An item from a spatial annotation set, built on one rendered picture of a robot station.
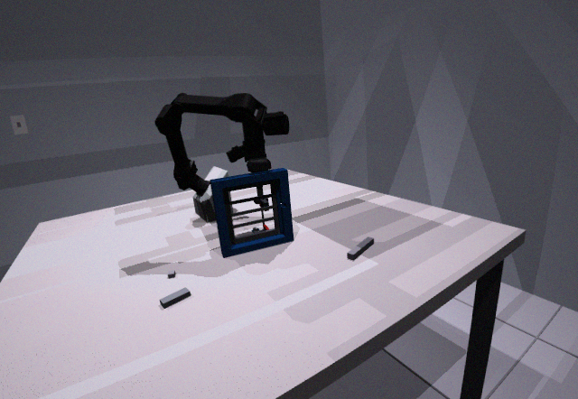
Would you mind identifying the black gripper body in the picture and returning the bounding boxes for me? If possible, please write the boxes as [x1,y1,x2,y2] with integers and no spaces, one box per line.
[244,135,271,172]

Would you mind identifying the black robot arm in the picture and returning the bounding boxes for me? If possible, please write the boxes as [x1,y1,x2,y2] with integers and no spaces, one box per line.
[155,93,289,196]

